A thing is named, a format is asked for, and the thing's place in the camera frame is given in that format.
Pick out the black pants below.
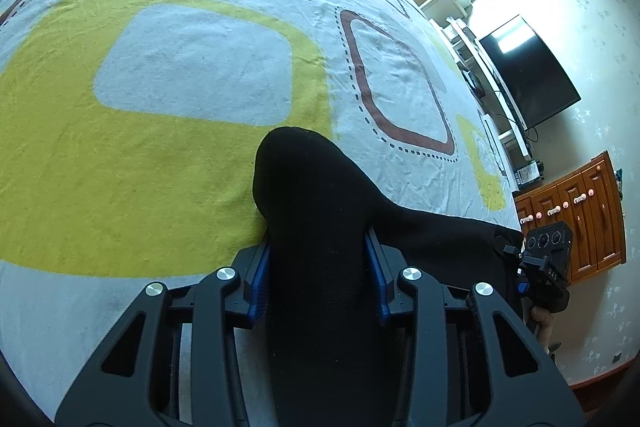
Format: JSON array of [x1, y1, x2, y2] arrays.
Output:
[[253, 127, 523, 426]]

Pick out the person right hand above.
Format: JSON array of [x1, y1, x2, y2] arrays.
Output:
[[529, 306, 562, 355]]

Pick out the orange wooden cabinet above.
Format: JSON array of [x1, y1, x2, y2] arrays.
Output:
[[514, 150, 626, 283]]

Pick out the white low tv stand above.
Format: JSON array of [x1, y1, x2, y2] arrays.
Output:
[[444, 16, 534, 162]]

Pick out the black flat screen television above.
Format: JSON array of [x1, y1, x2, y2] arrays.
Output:
[[480, 15, 582, 130]]

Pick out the patterned white bed sheet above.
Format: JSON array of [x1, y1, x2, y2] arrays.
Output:
[[1, 0, 518, 418]]

